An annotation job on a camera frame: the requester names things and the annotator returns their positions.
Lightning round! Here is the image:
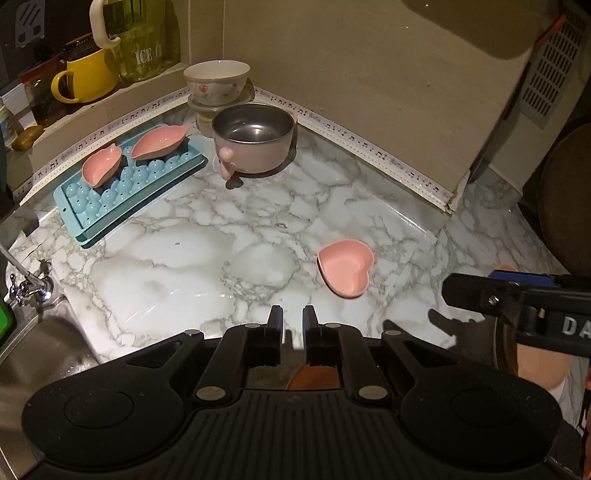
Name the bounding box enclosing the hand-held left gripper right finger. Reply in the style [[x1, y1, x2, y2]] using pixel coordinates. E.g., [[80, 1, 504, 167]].
[[302, 305, 459, 401]]

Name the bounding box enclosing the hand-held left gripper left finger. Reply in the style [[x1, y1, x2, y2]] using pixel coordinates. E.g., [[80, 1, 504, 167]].
[[122, 305, 284, 401]]

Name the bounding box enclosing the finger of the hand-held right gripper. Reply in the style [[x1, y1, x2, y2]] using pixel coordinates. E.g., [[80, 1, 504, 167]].
[[441, 271, 556, 320]]

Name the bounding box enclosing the orange-brown round object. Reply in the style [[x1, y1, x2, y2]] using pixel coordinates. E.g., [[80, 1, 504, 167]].
[[287, 364, 343, 389]]

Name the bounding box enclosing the pink bowl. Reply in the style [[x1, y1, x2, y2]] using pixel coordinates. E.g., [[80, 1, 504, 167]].
[[516, 344, 575, 398]]

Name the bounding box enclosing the pink heart-shaped dish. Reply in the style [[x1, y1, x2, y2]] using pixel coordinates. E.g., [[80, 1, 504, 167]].
[[317, 239, 376, 299]]

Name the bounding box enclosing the round wooden board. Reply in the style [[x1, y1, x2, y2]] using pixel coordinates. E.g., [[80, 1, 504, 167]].
[[538, 124, 591, 278]]

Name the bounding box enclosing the pink metal pot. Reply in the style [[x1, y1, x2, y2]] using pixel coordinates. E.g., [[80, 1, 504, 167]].
[[211, 104, 297, 181]]

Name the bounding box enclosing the blue ice tray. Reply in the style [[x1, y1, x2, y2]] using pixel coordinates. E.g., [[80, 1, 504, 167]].
[[53, 124, 208, 250]]

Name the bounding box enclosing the white music-note trim strip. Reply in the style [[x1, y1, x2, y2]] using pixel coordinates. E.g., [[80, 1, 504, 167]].
[[11, 85, 463, 215]]

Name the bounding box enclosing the large pink leaf-shaped dish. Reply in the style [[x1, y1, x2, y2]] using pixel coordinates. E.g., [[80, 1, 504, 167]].
[[130, 124, 191, 161]]

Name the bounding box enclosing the clear plastic container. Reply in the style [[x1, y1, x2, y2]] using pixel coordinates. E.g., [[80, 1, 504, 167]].
[[187, 90, 257, 139]]

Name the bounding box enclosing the white vented panel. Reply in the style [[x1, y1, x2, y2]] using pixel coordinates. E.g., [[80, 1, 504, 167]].
[[519, 16, 585, 128]]

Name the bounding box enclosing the small pink leaf-shaped dish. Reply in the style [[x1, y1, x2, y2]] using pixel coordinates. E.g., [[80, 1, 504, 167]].
[[82, 144, 123, 188]]

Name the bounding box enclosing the steel sink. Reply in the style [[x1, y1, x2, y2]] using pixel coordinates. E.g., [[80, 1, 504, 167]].
[[0, 295, 101, 480]]

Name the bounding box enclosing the metal faucet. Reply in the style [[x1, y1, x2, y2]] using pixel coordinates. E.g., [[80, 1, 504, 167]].
[[0, 242, 57, 311]]

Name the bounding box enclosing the floral ceramic bowl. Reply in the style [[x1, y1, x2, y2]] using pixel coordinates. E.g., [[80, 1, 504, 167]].
[[183, 60, 251, 106]]

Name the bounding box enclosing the yellow mug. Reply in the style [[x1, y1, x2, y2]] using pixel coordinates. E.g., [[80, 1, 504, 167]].
[[51, 48, 120, 105]]

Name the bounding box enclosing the brown lumpy root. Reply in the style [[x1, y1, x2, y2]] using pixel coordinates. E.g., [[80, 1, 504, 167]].
[[11, 124, 45, 151]]

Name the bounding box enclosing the dark jar with red lid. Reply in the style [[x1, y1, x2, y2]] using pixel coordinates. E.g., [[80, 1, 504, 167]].
[[21, 58, 68, 126]]

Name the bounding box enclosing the white container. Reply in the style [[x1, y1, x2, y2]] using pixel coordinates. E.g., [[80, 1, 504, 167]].
[[0, 104, 19, 149]]

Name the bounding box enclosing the black box with white print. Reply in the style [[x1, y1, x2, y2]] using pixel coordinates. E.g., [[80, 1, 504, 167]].
[[0, 0, 97, 88]]

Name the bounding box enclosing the glass pitcher with white handle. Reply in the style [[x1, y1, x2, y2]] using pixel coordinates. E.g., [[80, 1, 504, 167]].
[[90, 0, 181, 84]]

